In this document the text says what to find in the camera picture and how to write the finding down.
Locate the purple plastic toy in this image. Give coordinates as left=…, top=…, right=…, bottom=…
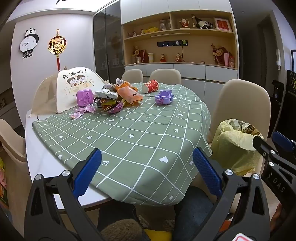
left=155, top=90, right=174, bottom=105

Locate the red gold hanging ornament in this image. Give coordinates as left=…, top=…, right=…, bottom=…
left=48, top=29, right=67, bottom=71

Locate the panda wall clock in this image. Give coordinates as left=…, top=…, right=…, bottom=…
left=20, top=27, right=40, bottom=60

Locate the person's left leg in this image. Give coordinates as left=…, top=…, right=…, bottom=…
left=97, top=201, right=139, bottom=232

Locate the person's leg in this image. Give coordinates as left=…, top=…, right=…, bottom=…
left=174, top=186, right=216, bottom=234
left=97, top=201, right=139, bottom=232

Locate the beige chair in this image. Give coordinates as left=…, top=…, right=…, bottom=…
left=149, top=69, right=182, bottom=85
left=0, top=118, right=28, bottom=163
left=121, top=69, right=144, bottom=84
left=192, top=79, right=271, bottom=214

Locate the green checked tablecloth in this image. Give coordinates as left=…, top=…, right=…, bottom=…
left=32, top=82, right=212, bottom=207

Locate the orange snack packet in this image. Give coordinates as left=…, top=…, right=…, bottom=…
left=116, top=81, right=144, bottom=105

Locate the yellow cloth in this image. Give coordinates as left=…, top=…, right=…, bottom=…
left=143, top=229, right=173, bottom=241

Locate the panda plush toy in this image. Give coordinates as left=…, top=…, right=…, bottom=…
left=196, top=20, right=214, bottom=29

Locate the red framed picture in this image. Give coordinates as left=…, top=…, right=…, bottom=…
left=214, top=17, right=232, bottom=32

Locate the person's right forearm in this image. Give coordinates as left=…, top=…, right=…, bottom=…
left=271, top=201, right=288, bottom=223

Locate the black power strip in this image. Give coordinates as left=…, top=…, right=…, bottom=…
left=157, top=40, right=188, bottom=47

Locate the yellow plastic bag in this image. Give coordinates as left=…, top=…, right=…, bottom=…
left=211, top=119, right=264, bottom=176

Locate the black equipment stand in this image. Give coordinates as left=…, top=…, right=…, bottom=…
left=270, top=70, right=296, bottom=139

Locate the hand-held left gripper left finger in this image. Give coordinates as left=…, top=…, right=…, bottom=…
left=23, top=148, right=103, bottom=241

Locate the white upper cabinet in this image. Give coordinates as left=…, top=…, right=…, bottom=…
left=120, top=0, right=232, bottom=25

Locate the person's right leg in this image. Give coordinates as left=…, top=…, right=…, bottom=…
left=174, top=186, right=216, bottom=234

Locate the pile of snack wrappers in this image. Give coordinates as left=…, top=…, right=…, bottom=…
left=70, top=78, right=144, bottom=120

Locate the decorative doll bouquet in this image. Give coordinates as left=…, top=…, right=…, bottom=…
left=211, top=43, right=235, bottom=67

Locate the printed mesh food cover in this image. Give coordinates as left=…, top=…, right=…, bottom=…
left=31, top=67, right=105, bottom=116

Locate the tall doll ornament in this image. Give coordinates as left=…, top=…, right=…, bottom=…
left=132, top=46, right=148, bottom=64

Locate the colourful printed bag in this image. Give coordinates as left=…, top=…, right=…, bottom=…
left=0, top=156, right=10, bottom=208

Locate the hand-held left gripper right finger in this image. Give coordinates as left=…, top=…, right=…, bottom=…
left=192, top=147, right=271, bottom=241

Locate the purple square box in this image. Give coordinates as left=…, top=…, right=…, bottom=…
left=76, top=89, right=94, bottom=108

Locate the cream floral cushion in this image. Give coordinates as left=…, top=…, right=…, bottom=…
left=136, top=205, right=176, bottom=232

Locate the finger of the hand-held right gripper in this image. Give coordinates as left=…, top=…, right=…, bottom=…
left=272, top=131, right=296, bottom=160
left=253, top=136, right=278, bottom=167

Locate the red paper cup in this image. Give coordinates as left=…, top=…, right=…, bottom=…
left=142, top=80, right=159, bottom=93

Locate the brown fuzzy cloth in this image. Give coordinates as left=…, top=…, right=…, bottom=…
left=101, top=219, right=144, bottom=241

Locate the dark glass cabinet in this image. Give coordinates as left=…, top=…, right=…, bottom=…
left=93, top=1, right=125, bottom=81

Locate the wooden shelf unit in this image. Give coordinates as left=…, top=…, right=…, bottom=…
left=121, top=10, right=239, bottom=70

